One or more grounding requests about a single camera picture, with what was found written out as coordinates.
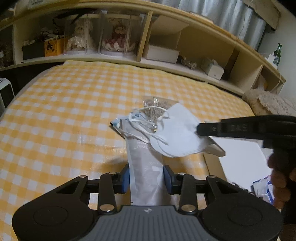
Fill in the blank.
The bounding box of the grey toilet sheet packet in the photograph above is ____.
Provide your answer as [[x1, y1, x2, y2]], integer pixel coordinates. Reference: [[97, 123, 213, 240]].
[[124, 128, 170, 206]]

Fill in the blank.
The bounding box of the white face mask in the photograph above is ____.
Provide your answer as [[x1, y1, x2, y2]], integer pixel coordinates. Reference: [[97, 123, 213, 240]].
[[135, 103, 226, 158]]

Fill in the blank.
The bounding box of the blue white tissue pack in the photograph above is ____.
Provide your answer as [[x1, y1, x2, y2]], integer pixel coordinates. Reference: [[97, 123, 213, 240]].
[[251, 175, 274, 205]]

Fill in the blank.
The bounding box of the clear bag of rubber bands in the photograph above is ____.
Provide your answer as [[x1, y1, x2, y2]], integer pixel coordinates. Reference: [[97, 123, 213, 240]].
[[142, 96, 178, 122]]

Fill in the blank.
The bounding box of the blue white wet wipe packet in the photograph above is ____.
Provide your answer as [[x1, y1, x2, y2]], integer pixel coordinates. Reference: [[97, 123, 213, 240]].
[[110, 111, 149, 137]]

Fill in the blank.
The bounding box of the person's right hand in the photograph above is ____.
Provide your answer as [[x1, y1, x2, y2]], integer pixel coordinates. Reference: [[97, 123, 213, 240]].
[[267, 153, 295, 209]]

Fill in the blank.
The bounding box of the beige fluffy blanket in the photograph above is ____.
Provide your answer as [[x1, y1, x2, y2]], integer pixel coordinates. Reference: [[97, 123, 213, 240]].
[[242, 89, 296, 116]]

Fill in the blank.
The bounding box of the white shallow cardboard box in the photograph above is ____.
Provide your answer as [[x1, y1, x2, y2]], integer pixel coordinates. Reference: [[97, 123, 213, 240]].
[[204, 137, 273, 192]]

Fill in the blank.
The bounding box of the white power strip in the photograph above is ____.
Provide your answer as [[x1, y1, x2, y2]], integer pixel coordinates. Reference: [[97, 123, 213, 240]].
[[265, 54, 278, 69]]

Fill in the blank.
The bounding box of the green glass bottle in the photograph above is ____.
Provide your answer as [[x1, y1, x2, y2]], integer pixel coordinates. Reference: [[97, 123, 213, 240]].
[[273, 43, 282, 66]]

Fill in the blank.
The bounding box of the yellow checkered bed sheet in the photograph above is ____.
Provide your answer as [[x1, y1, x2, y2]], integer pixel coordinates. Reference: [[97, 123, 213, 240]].
[[1, 61, 253, 240]]

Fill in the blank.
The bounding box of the white tissue box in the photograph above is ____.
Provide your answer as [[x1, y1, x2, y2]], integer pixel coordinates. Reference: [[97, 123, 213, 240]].
[[201, 58, 224, 80]]

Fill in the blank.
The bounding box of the dried flower bundle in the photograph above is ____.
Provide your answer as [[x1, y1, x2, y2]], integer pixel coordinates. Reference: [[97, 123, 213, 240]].
[[180, 56, 198, 70]]

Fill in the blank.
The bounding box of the doll in red dress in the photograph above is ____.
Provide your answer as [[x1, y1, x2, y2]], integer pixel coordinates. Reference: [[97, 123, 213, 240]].
[[100, 20, 135, 57]]

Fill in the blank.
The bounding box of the wooden headboard shelf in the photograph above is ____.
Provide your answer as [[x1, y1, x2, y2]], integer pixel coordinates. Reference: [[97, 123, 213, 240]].
[[1, 1, 285, 95]]

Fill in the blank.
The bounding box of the yellow black small box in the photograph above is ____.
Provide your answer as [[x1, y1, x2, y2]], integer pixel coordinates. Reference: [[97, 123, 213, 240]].
[[44, 38, 64, 57]]

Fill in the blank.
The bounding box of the open white cardboard box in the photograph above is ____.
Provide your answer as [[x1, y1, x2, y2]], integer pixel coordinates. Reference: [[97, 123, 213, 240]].
[[143, 15, 189, 64]]

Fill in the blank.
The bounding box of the white power cable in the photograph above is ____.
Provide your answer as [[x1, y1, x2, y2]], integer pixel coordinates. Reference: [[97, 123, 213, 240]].
[[269, 70, 284, 93]]

